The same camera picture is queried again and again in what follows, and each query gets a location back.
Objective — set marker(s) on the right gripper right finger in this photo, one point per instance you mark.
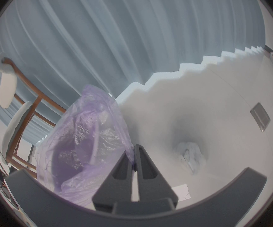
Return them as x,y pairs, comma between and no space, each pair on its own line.
155,188

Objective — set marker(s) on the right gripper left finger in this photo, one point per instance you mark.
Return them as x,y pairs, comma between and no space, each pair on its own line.
117,188

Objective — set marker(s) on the white paper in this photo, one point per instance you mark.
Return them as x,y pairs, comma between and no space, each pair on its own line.
193,155

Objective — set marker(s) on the purple plastic bag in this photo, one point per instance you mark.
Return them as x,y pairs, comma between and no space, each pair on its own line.
91,126

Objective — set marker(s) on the white trash bin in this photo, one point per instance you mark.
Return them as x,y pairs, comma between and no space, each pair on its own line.
94,145

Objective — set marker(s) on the white cushioned wooden chair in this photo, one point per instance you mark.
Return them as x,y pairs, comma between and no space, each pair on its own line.
7,89

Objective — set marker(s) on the pale blue curtain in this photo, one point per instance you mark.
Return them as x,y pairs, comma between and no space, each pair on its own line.
103,32

